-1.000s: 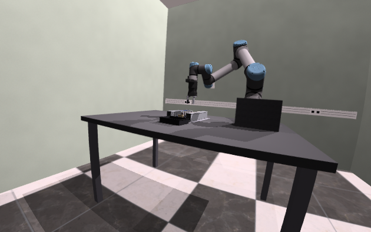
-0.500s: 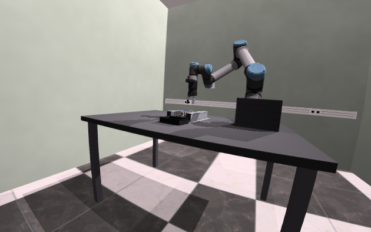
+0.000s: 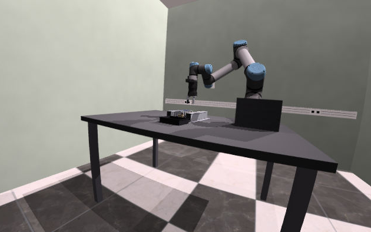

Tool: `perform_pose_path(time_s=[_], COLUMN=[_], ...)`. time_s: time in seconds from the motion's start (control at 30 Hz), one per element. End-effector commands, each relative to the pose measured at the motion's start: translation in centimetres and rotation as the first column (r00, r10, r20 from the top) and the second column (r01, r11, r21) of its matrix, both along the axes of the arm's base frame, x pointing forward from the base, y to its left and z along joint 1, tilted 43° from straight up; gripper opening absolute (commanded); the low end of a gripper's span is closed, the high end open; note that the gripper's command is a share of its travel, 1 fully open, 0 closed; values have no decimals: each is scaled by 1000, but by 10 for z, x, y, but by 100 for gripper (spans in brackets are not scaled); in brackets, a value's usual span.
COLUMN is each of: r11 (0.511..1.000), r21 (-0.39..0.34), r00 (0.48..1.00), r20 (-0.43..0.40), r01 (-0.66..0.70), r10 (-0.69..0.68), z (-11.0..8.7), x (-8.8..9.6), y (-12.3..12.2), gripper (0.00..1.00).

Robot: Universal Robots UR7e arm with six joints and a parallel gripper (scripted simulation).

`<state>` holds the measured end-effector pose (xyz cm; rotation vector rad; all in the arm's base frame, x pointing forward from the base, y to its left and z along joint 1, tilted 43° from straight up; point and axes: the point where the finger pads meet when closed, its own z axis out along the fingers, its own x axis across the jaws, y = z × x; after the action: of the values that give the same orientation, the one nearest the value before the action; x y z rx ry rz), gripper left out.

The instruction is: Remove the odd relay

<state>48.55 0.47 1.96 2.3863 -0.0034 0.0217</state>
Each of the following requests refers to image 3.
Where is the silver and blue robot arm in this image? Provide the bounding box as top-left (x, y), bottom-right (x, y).
top-left (189, 40), bottom-right (266, 99)

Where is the white relay panel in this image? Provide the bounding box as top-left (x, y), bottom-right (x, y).
top-left (167, 110), bottom-right (208, 123)

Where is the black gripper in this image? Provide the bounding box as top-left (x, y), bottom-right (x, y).
top-left (185, 75), bottom-right (198, 104)

